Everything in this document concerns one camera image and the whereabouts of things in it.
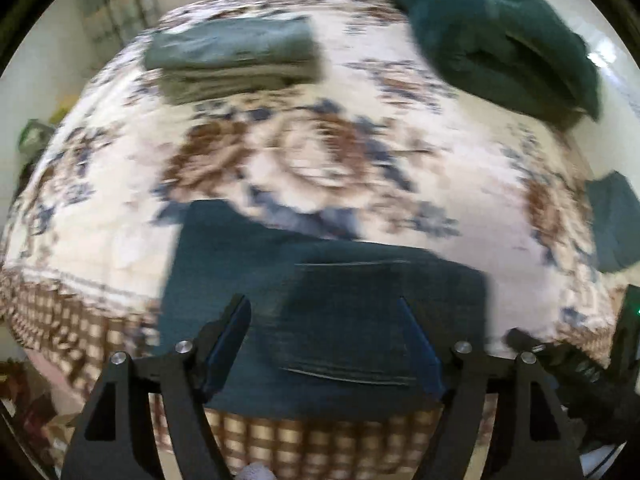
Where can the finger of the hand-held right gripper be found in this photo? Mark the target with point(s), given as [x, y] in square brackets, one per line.
[575, 370]

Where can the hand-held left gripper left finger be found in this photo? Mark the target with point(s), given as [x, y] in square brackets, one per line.
[227, 350]

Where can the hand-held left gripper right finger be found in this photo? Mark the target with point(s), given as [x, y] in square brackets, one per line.
[422, 355]

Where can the dark blue jeans pants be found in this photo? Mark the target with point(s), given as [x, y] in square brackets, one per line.
[325, 285]

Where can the folded khaki pants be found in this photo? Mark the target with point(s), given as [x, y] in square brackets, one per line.
[225, 85]

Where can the teal cloth at right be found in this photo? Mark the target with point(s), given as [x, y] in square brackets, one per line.
[615, 220]

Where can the bed with floral sheet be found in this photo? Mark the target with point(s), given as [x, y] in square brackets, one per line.
[300, 160]

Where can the white headboard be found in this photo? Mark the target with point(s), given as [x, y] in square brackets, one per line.
[617, 105]

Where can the green plastic item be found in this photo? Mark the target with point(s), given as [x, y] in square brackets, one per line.
[36, 135]

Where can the folded light blue jeans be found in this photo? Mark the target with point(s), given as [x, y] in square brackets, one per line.
[235, 42]

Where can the teal plush blanket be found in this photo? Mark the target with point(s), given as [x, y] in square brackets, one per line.
[460, 45]

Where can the large teal plush pillow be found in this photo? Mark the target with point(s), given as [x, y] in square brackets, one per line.
[555, 45]

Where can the teal striped curtain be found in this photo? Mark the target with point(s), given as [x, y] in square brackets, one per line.
[115, 5]

